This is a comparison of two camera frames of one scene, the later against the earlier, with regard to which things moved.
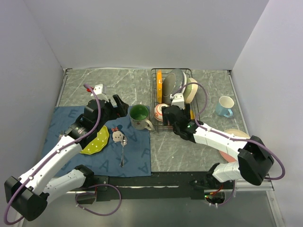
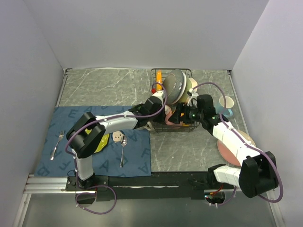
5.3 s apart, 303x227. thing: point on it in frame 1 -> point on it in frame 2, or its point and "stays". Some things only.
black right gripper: [186, 111] -> [181, 108]
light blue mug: [223, 108] stays
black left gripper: [122, 107] -> [162, 118]
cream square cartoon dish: [194, 88] stays
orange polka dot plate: [159, 86] stays
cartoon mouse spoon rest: [117, 134] stays
